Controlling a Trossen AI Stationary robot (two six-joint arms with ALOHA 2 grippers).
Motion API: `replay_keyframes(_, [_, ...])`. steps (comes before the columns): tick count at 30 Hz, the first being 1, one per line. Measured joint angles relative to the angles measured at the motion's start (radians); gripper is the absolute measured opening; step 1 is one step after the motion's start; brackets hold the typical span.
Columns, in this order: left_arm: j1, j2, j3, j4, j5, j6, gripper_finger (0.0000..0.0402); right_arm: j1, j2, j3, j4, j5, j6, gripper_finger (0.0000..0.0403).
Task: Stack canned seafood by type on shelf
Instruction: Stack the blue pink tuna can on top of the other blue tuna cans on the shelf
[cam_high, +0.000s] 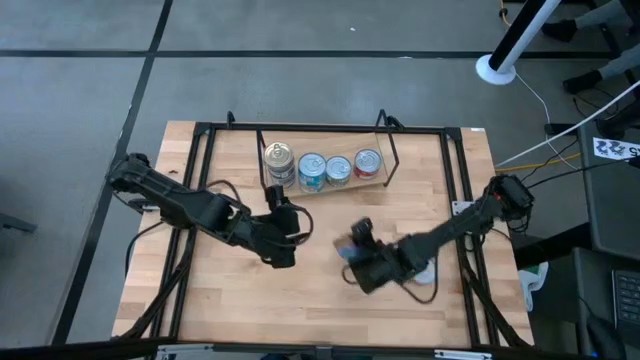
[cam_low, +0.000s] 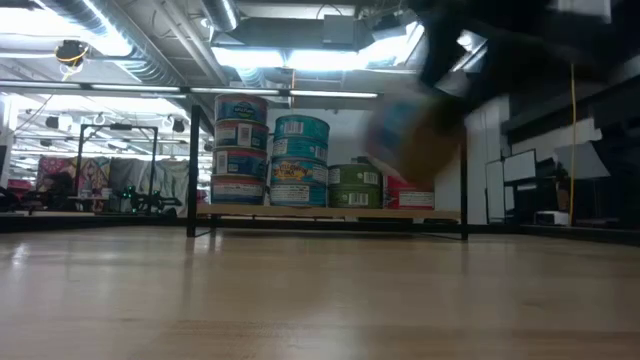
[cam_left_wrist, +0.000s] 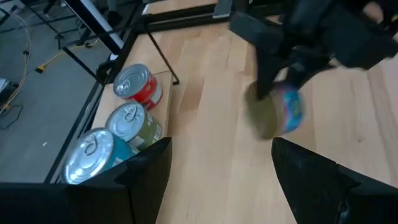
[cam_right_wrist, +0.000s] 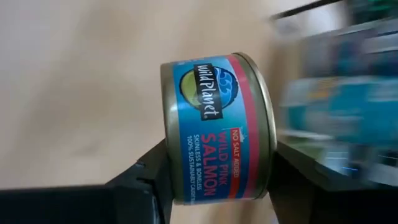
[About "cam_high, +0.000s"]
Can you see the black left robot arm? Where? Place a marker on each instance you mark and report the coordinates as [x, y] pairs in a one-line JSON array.
[[190, 205]]

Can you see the black crossbar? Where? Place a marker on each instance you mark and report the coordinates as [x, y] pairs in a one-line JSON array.
[[75, 350]]

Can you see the white printed sticker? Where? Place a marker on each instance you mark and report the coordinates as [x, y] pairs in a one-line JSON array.
[[615, 149]]

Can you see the black keyboard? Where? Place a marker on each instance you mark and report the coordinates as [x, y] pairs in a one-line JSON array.
[[627, 300]]

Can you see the person's leg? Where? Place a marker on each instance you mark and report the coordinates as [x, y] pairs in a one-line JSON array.
[[600, 12], [622, 59]]

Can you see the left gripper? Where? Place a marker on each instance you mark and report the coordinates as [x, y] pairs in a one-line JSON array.
[[280, 237]]

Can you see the black power box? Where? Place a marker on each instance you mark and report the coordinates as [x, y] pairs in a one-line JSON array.
[[560, 129]]

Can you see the black computer mouse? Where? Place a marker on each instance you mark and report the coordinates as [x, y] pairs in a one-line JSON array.
[[605, 340]]

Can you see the black metal table frame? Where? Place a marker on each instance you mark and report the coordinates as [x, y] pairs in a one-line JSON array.
[[325, 127]]

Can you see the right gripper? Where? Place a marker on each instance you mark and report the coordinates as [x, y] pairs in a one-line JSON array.
[[377, 270]]

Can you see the silver-lid red albacore can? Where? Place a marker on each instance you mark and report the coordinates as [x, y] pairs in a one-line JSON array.
[[367, 163], [426, 278]]

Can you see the dark grey desk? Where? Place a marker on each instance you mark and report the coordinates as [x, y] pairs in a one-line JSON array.
[[612, 210]]

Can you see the silver-lid teal tuna can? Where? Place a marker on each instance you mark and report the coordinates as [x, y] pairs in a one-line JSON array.
[[312, 186], [312, 166]]

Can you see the white plastic bag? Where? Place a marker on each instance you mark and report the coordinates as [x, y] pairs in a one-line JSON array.
[[531, 285]]

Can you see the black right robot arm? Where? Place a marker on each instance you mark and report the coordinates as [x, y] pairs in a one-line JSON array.
[[450, 227]]

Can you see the silver-lid green tuna can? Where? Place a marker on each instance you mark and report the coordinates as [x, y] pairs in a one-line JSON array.
[[338, 169], [340, 183]]

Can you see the grey stand foot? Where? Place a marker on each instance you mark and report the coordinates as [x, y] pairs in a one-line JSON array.
[[17, 223]]

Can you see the white pole with round base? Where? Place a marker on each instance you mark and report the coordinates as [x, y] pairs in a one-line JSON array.
[[487, 75]]

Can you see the black frame clamp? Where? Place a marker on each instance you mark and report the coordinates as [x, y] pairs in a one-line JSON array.
[[387, 120], [230, 119]]

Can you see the silver metal bracket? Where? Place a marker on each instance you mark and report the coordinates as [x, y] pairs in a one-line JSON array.
[[462, 354], [182, 351]]

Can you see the wooden shelf board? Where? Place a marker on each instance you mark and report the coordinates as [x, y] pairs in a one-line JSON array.
[[325, 142]]

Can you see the person's shoe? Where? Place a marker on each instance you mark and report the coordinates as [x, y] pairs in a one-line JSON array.
[[580, 80], [560, 29]]

